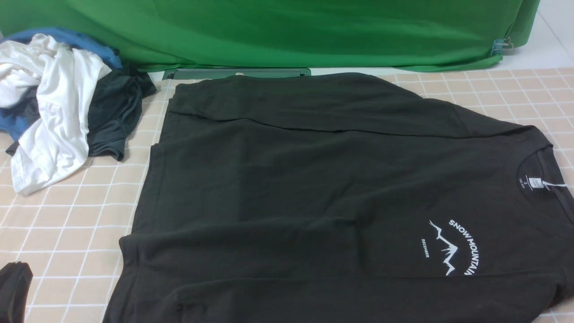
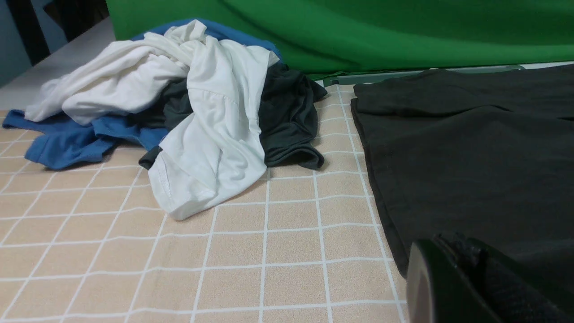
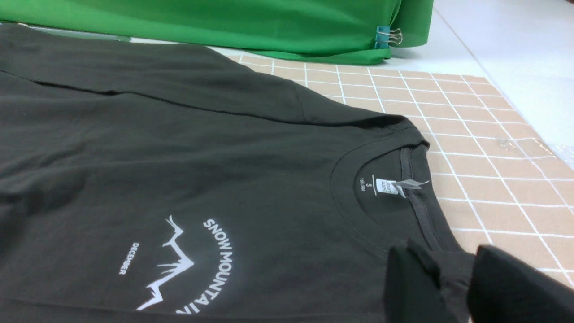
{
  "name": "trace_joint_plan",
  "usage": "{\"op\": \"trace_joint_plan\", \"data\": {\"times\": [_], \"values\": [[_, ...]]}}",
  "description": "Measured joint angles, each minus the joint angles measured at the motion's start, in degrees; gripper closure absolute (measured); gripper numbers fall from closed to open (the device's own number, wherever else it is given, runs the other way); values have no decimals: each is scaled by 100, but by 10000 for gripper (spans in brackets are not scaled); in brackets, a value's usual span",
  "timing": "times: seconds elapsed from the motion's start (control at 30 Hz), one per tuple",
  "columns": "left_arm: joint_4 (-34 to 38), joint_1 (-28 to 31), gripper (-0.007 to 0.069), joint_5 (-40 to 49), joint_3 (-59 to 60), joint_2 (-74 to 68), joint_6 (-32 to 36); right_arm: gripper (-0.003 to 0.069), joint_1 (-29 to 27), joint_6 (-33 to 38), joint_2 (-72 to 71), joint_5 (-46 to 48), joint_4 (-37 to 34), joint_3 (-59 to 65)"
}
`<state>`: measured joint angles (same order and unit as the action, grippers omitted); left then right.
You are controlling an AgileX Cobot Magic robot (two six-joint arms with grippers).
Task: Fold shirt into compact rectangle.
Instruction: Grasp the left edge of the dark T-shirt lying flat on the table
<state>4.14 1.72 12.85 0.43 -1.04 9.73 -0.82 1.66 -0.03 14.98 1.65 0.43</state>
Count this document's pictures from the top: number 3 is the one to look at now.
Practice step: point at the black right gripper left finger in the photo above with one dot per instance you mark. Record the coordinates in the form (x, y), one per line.
(419, 290)

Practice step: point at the blue binder clip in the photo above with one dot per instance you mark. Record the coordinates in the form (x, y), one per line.
(385, 37)

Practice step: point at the beige checkered tablecloth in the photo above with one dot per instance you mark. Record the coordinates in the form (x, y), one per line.
(496, 180)

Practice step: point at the dark gray long-sleeved shirt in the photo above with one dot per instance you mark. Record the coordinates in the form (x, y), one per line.
(145, 183)

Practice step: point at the green backdrop cloth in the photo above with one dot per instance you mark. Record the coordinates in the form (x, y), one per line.
(321, 31)

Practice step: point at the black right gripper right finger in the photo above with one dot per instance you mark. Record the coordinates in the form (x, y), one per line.
(505, 289)

